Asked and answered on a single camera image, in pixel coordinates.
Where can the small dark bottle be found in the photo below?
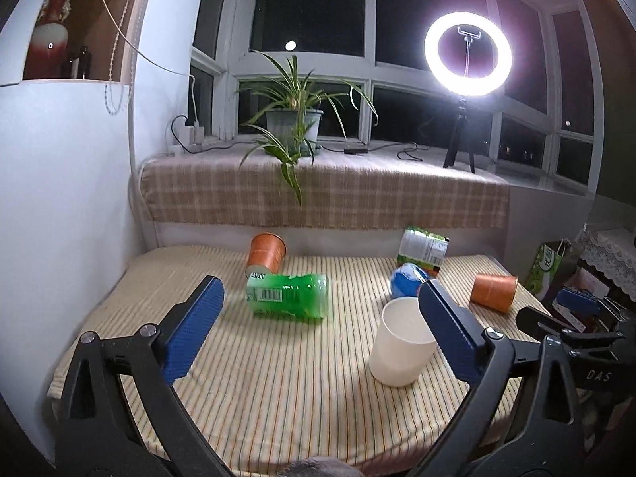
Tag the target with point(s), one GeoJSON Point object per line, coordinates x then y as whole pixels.
{"type": "Point", "coordinates": [79, 64]}

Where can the white window frame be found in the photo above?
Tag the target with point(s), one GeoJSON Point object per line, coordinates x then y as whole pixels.
{"type": "Point", "coordinates": [370, 35]}

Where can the spider plant in grey pot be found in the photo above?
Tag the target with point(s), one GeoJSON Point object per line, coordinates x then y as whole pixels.
{"type": "Point", "coordinates": [293, 124]}

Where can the red white vase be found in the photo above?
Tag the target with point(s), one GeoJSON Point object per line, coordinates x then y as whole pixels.
{"type": "Point", "coordinates": [47, 49]}

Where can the green white packet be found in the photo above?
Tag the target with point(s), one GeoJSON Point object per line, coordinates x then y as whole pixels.
{"type": "Point", "coordinates": [422, 248]}

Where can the orange cup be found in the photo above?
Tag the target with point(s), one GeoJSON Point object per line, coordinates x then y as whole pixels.
{"type": "Point", "coordinates": [267, 254]}
{"type": "Point", "coordinates": [492, 292]}

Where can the blue white ball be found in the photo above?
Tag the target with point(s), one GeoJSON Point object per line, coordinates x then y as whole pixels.
{"type": "Point", "coordinates": [405, 280]}

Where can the white cup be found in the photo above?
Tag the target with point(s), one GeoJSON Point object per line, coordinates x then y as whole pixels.
{"type": "Point", "coordinates": [397, 353]}

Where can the white lace cloth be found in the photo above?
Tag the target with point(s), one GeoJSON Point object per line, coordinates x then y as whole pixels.
{"type": "Point", "coordinates": [613, 253]}

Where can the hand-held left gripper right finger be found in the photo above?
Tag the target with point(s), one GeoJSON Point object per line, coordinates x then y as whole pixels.
{"type": "Point", "coordinates": [449, 330]}

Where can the striped yellow sheet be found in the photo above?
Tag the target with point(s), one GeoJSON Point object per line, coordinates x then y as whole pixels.
{"type": "Point", "coordinates": [273, 382]}

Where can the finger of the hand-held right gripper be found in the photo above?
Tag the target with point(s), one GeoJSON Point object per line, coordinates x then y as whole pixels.
{"type": "Point", "coordinates": [534, 319]}
{"type": "Point", "coordinates": [576, 300]}

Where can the green paper bag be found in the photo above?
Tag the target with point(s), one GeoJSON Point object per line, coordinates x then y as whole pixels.
{"type": "Point", "coordinates": [546, 271]}

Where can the black power adapter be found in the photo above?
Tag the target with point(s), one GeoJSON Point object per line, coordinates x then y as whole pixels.
{"type": "Point", "coordinates": [356, 150]}

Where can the plaid beige blanket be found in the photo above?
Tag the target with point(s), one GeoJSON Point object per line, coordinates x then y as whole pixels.
{"type": "Point", "coordinates": [372, 198]}

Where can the green plastic bottle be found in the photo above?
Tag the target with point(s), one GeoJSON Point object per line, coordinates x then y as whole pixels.
{"type": "Point", "coordinates": [288, 298]}

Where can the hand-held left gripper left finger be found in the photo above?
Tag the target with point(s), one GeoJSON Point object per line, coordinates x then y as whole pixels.
{"type": "Point", "coordinates": [193, 330]}

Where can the white power strip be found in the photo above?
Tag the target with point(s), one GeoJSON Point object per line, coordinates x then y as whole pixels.
{"type": "Point", "coordinates": [189, 136]}

